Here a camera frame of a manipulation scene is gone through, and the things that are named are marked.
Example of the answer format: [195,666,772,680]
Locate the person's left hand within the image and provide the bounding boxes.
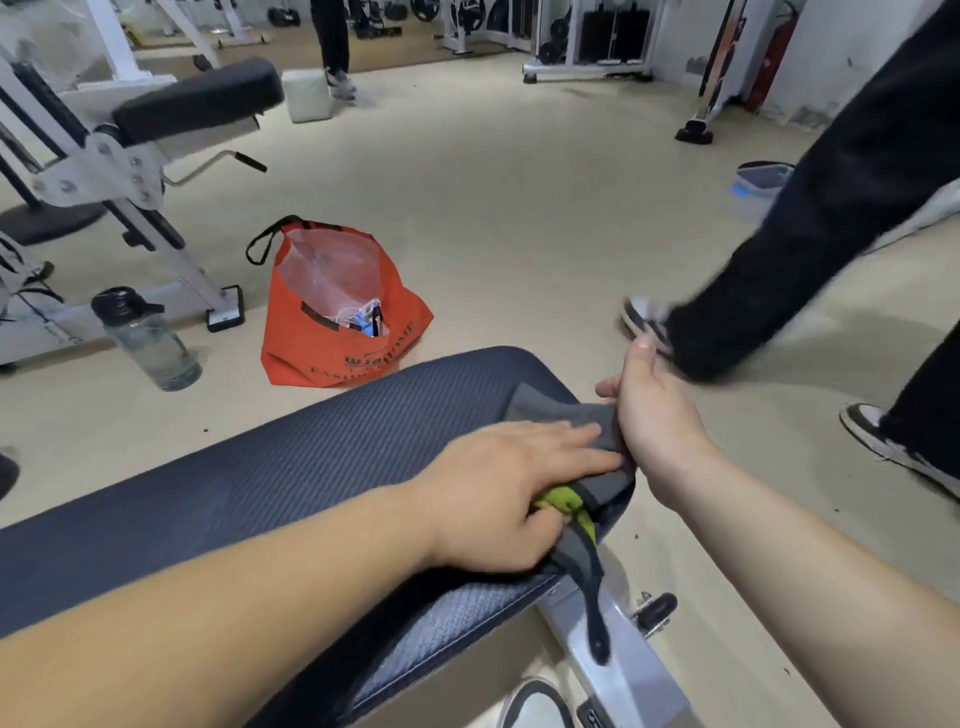
[408,419,625,577]

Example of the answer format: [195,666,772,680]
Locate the white machine leg black foot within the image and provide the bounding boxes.
[674,0,751,146]

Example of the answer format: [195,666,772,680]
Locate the person's right hand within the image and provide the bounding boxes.
[594,335,721,511]

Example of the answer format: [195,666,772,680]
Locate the white machine with black pads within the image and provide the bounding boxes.
[442,0,496,55]

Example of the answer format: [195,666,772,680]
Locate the red fire extinguisher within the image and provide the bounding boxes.
[744,7,798,114]

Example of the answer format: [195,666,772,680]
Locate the clear plastic box blue clips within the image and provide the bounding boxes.
[731,161,796,204]

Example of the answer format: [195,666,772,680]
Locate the person's right forearm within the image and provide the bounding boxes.
[652,449,960,728]

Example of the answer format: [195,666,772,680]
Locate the white cable machine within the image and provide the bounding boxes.
[0,0,286,369]

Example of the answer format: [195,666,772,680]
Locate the grey microfibre cloth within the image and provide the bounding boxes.
[503,382,639,667]

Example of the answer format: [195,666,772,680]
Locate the clear water bottle black lid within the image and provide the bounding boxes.
[90,286,204,393]

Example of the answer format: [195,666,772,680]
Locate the black white sneaker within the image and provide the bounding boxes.
[498,677,579,728]

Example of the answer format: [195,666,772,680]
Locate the white plate storage rack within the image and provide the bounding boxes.
[522,0,669,84]

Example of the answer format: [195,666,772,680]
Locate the clear plastic bag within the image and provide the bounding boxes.
[288,228,384,331]

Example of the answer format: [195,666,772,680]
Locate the black machine seat pad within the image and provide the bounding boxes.
[112,57,286,148]

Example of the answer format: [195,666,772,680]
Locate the white box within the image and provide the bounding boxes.
[281,68,334,124]

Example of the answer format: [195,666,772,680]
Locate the dark blue padded bench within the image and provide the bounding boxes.
[0,346,695,728]

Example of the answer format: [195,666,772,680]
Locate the black round machine base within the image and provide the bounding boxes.
[0,200,106,247]

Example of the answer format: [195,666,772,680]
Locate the person's left forearm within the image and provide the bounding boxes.
[0,479,444,728]

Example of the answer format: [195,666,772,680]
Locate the red shopping bag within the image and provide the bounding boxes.
[245,215,435,389]

